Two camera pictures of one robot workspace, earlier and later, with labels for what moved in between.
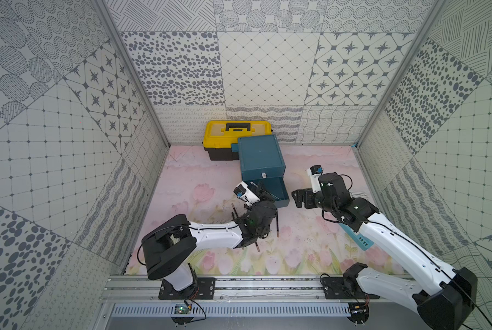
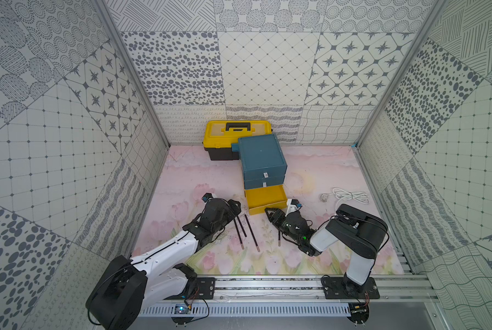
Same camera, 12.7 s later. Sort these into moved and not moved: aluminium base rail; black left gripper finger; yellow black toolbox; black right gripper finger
Moved: black left gripper finger; black right gripper finger
Not moved: yellow black toolbox; aluminium base rail
